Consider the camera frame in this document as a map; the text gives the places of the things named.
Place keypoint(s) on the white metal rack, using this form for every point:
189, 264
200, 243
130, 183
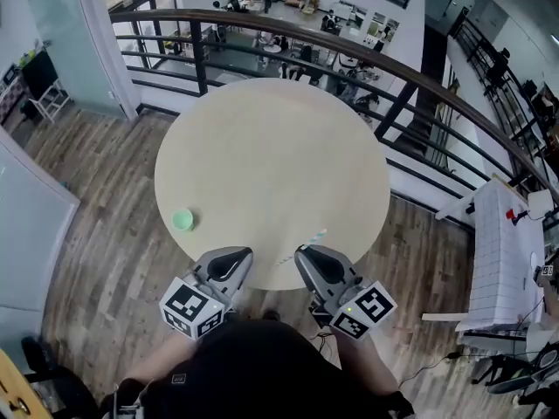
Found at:
50, 100

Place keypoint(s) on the person's left forearm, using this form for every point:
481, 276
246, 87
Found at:
157, 358

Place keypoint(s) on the black cabinet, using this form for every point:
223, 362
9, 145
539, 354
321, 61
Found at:
40, 73

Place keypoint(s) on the person's right forearm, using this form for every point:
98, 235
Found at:
367, 360

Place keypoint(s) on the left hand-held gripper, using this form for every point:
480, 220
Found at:
192, 308

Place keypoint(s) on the small red object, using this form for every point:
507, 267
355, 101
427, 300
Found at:
510, 213

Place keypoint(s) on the glass partition with white blinds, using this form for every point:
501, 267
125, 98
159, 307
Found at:
26, 234

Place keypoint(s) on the striped straw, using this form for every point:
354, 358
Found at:
318, 235

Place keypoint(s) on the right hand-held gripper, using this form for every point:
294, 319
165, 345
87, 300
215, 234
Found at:
362, 310

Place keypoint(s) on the white grid board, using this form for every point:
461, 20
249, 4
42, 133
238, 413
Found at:
502, 269

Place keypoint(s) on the frosted glass door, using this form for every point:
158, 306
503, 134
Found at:
78, 37

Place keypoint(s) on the black metal railing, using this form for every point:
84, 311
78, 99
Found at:
198, 59

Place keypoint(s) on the green cup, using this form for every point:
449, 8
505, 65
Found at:
182, 220

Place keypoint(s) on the person's black clothing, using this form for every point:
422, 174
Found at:
262, 373

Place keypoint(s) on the yellow wooden table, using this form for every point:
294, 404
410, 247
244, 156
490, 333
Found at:
15, 391

